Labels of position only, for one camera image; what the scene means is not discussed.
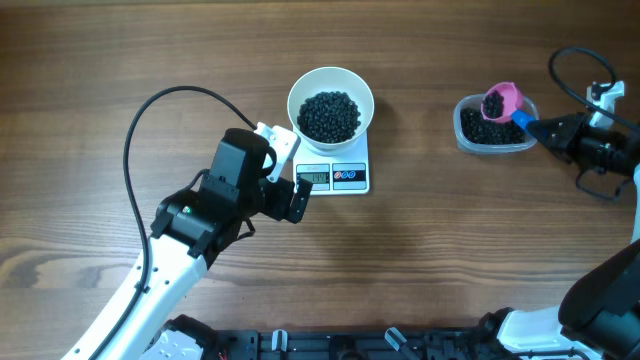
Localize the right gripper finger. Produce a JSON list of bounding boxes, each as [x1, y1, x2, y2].
[[526, 115, 570, 133], [530, 128, 573, 163]]

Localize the pink scoop with blue handle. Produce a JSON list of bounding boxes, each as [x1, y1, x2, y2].
[[481, 82, 536, 132]]

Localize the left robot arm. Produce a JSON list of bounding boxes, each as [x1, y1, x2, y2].
[[65, 124, 311, 359]]

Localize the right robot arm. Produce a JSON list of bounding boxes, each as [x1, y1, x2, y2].
[[464, 111, 639, 359]]

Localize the white digital kitchen scale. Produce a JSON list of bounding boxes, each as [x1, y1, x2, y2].
[[293, 133, 371, 196]]

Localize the black beans in scoop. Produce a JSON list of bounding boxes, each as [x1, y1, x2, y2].
[[482, 91, 504, 119]]

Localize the black beans in bowl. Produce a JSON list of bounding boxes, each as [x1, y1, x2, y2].
[[296, 91, 361, 144]]

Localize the white bowl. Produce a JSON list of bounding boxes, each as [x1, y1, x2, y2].
[[287, 67, 375, 151]]

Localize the clear plastic container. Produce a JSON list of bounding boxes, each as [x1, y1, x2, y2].
[[453, 94, 537, 155]]

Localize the left black camera cable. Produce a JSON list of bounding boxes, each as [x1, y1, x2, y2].
[[87, 85, 259, 360]]

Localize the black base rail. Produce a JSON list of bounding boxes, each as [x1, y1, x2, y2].
[[149, 314, 501, 360]]

